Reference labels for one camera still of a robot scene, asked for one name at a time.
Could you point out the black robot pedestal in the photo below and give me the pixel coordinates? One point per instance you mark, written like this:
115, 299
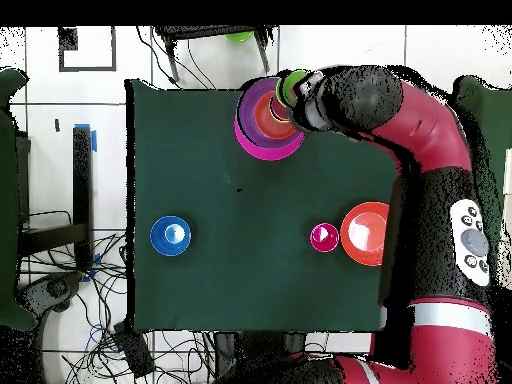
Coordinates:
256, 344

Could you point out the black metal stool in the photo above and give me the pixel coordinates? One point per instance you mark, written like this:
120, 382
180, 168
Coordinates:
192, 31

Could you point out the blue tape strip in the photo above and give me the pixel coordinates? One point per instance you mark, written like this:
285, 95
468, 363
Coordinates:
94, 142

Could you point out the dark green tablecloth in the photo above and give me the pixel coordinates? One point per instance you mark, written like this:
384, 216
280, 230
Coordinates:
180, 180

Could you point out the black power brick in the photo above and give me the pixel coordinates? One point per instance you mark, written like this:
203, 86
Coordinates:
134, 352

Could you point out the green cup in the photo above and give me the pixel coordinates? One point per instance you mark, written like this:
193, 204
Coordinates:
288, 86

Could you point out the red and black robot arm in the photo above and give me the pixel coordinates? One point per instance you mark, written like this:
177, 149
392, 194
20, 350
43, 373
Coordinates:
432, 132

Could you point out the black upright post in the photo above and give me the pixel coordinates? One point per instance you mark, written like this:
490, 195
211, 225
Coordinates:
82, 180

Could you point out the black pedestal foot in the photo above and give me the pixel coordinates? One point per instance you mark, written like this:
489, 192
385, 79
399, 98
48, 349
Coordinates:
56, 288

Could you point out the blue bowl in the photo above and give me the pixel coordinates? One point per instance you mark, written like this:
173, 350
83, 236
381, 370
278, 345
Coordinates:
170, 236

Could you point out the white boxes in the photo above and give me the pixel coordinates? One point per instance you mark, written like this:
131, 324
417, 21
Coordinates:
508, 172

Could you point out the small orange bowl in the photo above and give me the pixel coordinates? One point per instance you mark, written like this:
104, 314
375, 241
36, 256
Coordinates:
268, 128

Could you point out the black cross beam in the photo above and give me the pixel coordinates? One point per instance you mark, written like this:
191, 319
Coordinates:
52, 239

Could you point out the red cup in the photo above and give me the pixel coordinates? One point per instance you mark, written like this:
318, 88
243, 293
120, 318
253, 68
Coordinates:
324, 237

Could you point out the large orange bowl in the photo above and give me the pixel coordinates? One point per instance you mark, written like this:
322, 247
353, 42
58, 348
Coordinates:
364, 234

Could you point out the purple bowl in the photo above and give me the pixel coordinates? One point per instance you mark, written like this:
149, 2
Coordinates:
246, 116

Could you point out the pink bowl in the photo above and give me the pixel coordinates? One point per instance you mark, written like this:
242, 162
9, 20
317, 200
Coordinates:
276, 154

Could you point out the green side table cloth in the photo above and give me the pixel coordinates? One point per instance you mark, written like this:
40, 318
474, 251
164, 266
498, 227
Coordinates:
8, 200
492, 120

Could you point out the green bowl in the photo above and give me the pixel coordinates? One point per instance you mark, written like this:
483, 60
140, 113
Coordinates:
240, 36

